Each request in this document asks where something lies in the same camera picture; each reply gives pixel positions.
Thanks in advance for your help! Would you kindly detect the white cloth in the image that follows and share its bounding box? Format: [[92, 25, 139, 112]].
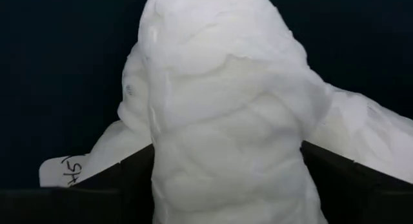
[[38, 0, 413, 224]]

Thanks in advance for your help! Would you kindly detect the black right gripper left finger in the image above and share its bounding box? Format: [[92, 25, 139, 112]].
[[72, 143, 156, 224]]

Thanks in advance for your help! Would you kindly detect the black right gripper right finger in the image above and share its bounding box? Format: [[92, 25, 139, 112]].
[[299, 139, 413, 224]]

